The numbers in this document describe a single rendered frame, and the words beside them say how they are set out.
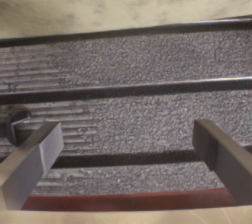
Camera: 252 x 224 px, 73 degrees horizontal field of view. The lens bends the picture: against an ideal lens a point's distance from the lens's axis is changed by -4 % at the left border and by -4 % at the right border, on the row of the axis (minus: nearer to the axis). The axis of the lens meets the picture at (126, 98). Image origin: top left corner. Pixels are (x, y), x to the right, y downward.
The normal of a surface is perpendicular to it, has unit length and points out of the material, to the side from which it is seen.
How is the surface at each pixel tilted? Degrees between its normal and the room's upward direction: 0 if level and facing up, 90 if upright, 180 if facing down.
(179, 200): 0
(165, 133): 0
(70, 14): 90
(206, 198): 0
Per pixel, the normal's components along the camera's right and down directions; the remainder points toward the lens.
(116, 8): 0.06, 0.99
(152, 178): -0.04, -0.16
